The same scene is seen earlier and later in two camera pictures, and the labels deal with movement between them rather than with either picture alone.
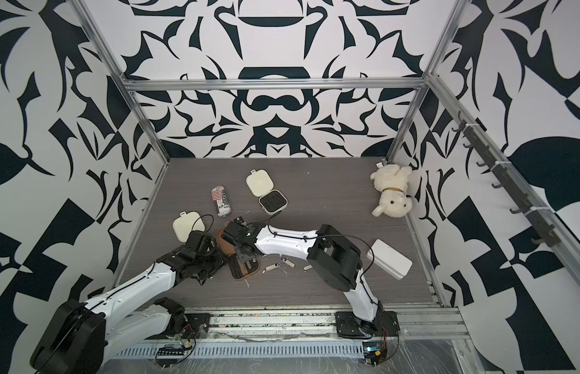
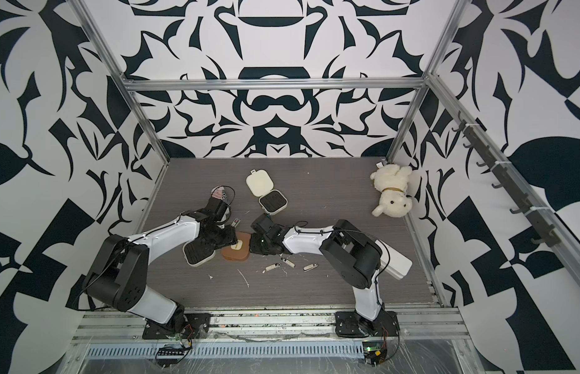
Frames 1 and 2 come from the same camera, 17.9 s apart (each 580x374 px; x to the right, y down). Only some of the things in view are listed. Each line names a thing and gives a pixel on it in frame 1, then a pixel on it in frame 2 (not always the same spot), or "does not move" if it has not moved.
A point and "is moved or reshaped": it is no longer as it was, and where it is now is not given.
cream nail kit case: (260, 183) does not move
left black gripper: (216, 250) -> (231, 241)
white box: (389, 259) does not move
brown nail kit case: (239, 269) is moved or reshaped
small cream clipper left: (271, 267) does not move
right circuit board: (373, 353) does not move
